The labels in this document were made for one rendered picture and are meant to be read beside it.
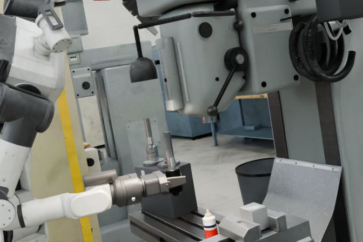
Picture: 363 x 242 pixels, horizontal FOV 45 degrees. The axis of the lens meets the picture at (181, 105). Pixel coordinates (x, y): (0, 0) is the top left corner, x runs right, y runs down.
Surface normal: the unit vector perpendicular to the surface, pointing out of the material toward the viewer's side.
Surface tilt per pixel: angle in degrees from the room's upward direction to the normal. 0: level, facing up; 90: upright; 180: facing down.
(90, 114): 90
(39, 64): 58
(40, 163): 90
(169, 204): 90
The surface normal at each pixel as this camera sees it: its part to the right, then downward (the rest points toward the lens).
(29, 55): 0.56, -0.59
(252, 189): -0.63, 0.23
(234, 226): -0.69, -0.63
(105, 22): 0.49, 0.00
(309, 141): -0.86, 0.18
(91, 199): 0.25, 0.05
